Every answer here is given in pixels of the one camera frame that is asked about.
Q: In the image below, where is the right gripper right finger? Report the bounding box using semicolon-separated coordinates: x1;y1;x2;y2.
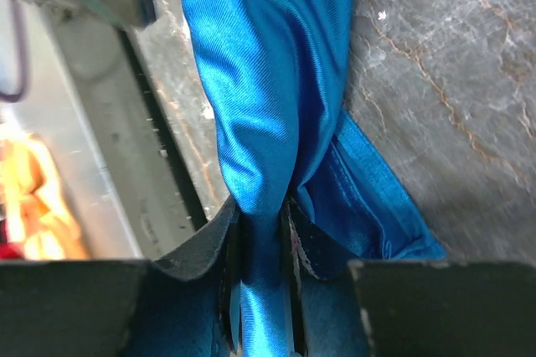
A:
283;198;369;356

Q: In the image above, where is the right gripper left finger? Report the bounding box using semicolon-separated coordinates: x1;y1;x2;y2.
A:
123;198;241;356

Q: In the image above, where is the blue cloth napkin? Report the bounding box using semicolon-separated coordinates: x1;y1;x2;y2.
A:
181;0;445;356

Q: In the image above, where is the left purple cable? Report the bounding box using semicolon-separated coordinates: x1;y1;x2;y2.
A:
0;0;33;103

